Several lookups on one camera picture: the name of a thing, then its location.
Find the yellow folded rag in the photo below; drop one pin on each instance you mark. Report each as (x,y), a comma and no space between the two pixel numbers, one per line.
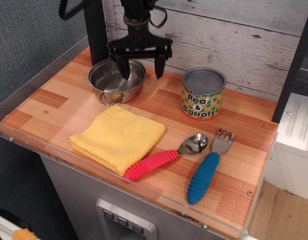
(118,138)

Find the peas and carrots can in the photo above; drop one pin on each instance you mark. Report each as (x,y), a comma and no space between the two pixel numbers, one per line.
(202,93)

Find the silver metal pot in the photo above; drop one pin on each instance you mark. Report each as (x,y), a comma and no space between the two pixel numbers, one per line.
(111,88)

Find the black vertical post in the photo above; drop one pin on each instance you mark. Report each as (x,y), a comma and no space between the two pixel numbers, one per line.
(96,30)
(292,75)

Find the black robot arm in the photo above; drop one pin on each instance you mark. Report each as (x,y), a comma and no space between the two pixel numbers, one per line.
(138,11)

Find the silver dispenser button panel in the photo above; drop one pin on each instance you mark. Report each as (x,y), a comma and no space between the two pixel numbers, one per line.
(123,221)

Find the clear acrylic guard rail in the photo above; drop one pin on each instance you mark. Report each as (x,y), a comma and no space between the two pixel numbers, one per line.
(58,102)

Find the blue handled fork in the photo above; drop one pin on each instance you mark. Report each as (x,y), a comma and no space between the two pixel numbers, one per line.
(204,174)

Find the black vertical post right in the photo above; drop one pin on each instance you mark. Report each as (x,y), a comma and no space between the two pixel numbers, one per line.
(292,75)

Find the black vertical post left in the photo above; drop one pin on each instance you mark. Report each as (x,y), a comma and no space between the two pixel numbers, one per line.
(96,30)

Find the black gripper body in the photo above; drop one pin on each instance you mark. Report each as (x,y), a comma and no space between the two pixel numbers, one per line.
(140,43)

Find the grey toy fridge cabinet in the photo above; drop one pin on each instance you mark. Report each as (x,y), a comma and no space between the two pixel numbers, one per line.
(80,194)

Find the orange object bottom left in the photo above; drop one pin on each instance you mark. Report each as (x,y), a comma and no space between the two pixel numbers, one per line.
(23,234)

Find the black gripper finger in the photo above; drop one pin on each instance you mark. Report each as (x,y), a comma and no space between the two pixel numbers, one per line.
(123,67)
(159,63)

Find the red handled spoon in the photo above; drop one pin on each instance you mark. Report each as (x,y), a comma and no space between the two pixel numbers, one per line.
(192,146)

